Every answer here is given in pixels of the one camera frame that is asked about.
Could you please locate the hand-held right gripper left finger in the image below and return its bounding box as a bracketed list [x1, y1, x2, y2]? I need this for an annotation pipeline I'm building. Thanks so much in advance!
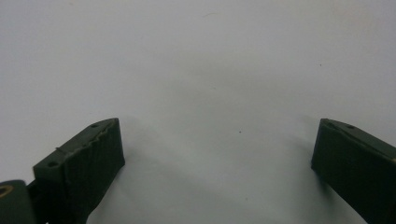
[32, 118, 126, 224]

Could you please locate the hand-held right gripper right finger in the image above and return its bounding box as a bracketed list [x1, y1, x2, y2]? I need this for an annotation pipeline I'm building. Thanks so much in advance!
[310, 118, 396, 224]

